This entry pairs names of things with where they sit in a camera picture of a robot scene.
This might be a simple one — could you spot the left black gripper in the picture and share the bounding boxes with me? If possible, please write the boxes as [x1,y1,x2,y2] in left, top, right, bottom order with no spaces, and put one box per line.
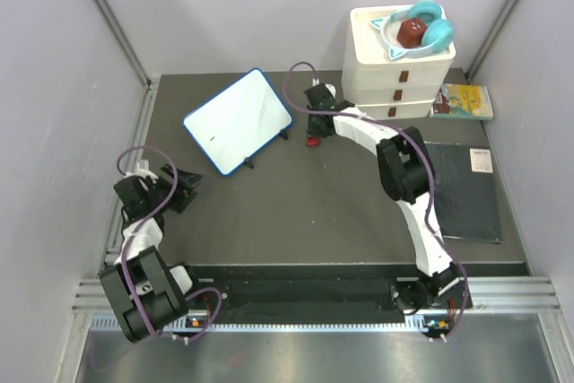
[146,163,206,213]

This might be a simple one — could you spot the red whiteboard eraser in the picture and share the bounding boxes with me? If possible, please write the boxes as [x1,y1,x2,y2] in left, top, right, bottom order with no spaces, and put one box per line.
[306,136,320,147]

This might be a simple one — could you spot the blue framed whiteboard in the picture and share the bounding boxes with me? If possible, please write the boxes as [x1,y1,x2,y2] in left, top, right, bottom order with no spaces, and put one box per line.
[183,68,293,177]

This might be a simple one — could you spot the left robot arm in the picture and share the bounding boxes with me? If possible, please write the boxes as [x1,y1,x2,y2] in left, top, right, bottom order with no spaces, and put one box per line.
[100,161,204,343]

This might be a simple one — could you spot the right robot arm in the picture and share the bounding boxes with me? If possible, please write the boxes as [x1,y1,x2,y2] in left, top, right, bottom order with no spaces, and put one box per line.
[304,79,469,313]

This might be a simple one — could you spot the white three drawer organizer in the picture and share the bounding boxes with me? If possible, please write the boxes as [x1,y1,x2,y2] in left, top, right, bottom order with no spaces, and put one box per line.
[342,4,456,119]

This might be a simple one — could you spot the brown cube toy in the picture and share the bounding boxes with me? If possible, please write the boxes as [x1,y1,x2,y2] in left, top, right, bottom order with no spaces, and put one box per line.
[396,17,427,48]

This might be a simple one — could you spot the illustrated yellow teal book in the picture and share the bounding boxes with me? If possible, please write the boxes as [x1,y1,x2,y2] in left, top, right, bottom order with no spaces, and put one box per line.
[430,83,494,121]

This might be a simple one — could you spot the teal cat ear headphones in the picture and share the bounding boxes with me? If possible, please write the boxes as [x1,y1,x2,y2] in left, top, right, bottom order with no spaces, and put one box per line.
[370,0,455,61]

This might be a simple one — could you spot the dark blue notebook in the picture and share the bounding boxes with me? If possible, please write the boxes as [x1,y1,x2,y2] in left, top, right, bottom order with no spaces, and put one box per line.
[426,143,502,244]

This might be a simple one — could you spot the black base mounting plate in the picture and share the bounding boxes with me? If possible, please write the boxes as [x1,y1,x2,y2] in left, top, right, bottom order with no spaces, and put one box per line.
[178,265,476,315]

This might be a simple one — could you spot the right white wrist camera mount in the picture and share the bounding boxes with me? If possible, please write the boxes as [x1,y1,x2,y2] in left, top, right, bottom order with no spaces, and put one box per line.
[326,83,336,98]

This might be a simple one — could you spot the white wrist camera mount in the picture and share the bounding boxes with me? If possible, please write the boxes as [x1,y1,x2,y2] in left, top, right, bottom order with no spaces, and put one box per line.
[123,159,159,184]
[326,83,336,98]

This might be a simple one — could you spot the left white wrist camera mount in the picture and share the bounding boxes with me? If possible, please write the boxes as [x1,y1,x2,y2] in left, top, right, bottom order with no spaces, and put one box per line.
[123,159,159,184]

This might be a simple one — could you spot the grey wire whiteboard stand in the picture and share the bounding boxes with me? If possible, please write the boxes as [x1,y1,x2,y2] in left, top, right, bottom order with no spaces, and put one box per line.
[242,128,290,170]

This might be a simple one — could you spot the aluminium frame rail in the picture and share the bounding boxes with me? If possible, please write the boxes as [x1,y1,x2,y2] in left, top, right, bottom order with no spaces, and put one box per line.
[105,77,159,265]

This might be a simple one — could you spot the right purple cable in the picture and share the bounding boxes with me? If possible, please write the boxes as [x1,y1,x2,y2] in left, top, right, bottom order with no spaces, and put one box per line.
[282,60,470,344]

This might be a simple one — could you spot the purple cable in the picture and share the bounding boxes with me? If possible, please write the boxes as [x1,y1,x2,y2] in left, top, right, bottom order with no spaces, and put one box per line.
[282,60,470,344]
[116,145,223,344]

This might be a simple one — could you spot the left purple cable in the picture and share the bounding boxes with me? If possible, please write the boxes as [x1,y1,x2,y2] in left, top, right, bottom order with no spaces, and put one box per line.
[116,145,223,344]

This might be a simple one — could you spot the slotted grey cable duct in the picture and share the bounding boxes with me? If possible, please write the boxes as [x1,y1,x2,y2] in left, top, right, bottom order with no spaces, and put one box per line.
[90,314,448,334]

